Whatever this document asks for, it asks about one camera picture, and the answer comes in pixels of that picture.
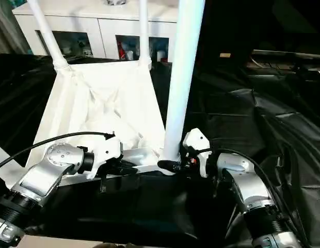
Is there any black tall cabinet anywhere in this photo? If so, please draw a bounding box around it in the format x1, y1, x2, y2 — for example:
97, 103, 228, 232
201, 0, 253, 61

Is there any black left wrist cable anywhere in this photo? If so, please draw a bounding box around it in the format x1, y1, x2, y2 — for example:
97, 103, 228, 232
0, 131, 116, 171

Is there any black plastic mat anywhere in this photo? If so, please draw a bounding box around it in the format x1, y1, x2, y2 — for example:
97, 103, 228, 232
0, 53, 320, 240

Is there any black long bar device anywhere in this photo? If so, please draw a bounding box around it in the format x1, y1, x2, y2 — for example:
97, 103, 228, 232
252, 49, 320, 59

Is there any white plastic table top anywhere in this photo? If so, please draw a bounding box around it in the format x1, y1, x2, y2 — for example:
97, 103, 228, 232
25, 59, 182, 188

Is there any black white crumpled bundle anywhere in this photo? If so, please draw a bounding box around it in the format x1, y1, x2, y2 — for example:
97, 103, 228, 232
104, 0, 127, 7

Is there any white glass-door cabinet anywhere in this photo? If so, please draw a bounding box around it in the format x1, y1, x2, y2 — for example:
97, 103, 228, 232
11, 0, 180, 64

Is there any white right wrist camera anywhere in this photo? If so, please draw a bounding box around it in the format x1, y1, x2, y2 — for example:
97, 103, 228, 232
182, 128, 212, 179

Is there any dark brown rounded part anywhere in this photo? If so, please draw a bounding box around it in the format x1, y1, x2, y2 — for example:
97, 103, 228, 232
98, 242, 140, 248

